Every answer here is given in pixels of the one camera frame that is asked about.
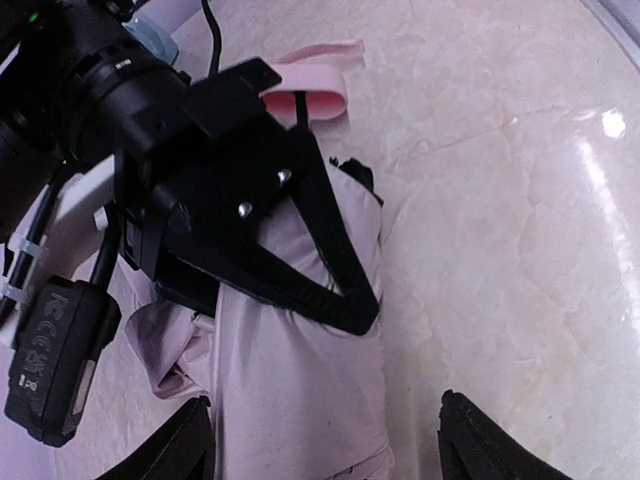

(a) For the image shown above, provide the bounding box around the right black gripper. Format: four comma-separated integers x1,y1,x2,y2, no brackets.
119,58,380,335

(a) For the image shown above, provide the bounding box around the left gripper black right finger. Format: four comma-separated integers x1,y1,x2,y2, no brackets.
437,390,570,480

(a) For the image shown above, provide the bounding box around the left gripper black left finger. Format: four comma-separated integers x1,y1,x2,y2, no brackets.
98,396,215,480

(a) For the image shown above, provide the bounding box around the pink and black folding umbrella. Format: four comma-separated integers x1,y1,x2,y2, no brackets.
118,40,393,479

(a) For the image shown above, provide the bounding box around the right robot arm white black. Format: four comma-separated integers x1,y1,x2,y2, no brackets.
1,1,379,336

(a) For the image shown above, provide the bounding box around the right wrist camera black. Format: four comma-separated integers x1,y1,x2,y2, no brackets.
4,277,121,448

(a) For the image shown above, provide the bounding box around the light blue paper cup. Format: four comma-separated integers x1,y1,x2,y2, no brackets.
123,13,179,66

